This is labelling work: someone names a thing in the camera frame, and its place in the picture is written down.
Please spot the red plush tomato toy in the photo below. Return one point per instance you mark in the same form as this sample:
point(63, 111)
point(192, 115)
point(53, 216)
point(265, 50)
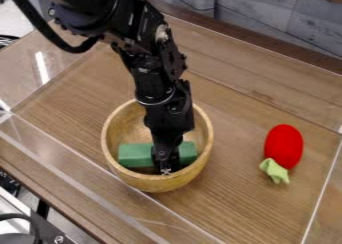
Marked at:
point(284, 151)

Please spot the black metal bracket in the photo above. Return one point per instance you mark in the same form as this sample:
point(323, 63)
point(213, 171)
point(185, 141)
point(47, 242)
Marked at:
point(50, 234)

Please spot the brown wooden bowl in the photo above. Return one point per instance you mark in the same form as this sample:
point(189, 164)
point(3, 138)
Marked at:
point(125, 128)

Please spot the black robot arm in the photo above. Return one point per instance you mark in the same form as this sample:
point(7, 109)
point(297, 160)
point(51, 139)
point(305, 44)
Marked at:
point(134, 28)

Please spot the green rectangular block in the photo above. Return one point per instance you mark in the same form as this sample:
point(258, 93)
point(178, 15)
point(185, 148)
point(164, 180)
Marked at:
point(136, 155)

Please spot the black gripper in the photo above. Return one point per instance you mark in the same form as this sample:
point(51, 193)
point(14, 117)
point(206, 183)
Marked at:
point(169, 119)

